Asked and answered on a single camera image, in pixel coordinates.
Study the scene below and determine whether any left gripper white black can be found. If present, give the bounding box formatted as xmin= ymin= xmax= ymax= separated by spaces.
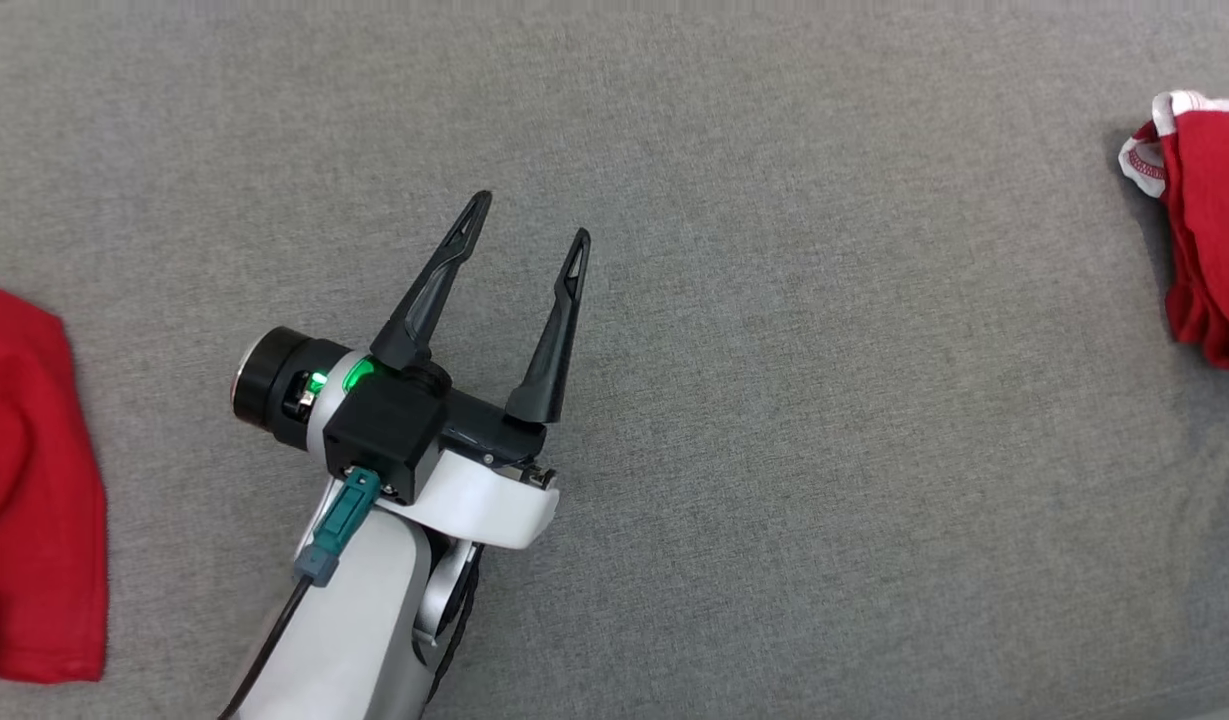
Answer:
xmin=232 ymin=190 xmax=592 ymax=551

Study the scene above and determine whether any large red striped-cuff garment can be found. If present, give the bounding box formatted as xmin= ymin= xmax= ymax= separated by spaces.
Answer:
xmin=0 ymin=283 xmax=110 ymax=686

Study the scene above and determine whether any red garment broad white trim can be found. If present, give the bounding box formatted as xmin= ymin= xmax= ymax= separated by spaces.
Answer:
xmin=1119 ymin=90 xmax=1229 ymax=371

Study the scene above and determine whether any left camera cable teal connector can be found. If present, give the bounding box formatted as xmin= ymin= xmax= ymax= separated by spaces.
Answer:
xmin=217 ymin=468 xmax=383 ymax=720

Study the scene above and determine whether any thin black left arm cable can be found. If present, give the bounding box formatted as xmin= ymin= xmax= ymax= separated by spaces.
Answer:
xmin=424 ymin=545 xmax=487 ymax=706

